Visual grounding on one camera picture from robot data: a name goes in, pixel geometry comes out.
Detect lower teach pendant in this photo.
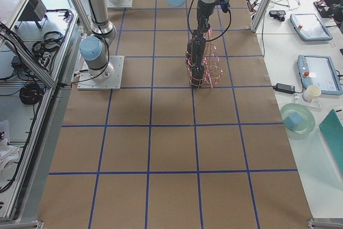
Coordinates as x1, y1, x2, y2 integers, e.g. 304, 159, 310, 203
297, 55, 342, 95

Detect black controller device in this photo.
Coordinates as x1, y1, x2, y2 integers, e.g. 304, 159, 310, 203
269, 10, 286, 21

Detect upper teach pendant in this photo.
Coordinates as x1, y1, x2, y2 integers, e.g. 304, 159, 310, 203
290, 13, 333, 41

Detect green glass plate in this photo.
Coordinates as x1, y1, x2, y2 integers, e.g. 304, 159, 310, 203
280, 103, 316, 135

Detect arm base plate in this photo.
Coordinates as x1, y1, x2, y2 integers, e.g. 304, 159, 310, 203
106, 0, 133, 9
77, 55, 124, 90

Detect grey electronics box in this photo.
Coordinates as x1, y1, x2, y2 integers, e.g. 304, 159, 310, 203
14, 0, 47, 29

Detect black power adapter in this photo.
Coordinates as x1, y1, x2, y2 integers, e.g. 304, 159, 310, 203
273, 83, 295, 94

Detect dark wine bottle far basket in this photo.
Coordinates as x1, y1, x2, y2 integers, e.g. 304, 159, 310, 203
185, 40, 192, 66

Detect blue foam block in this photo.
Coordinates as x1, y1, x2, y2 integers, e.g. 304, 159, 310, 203
284, 112, 304, 129

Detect dark wine bottle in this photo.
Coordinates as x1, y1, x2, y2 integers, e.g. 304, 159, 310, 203
191, 29, 206, 66
191, 55, 204, 87

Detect white paper cup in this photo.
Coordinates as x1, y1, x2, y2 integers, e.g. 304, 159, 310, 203
302, 85, 322, 102

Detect teal board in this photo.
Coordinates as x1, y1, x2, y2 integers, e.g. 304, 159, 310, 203
319, 109, 343, 174

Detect teach pendant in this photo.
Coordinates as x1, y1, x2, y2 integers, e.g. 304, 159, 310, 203
290, 13, 333, 41
297, 55, 342, 95

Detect copper wire wine basket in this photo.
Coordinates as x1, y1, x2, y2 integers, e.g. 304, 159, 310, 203
185, 28, 223, 88

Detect black coiled cable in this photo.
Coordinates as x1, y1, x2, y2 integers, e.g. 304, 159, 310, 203
19, 82, 43, 106

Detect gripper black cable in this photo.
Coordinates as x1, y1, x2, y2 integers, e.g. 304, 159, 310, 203
186, 0, 233, 42

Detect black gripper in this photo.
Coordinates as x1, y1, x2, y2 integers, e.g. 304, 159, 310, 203
197, 0, 215, 33

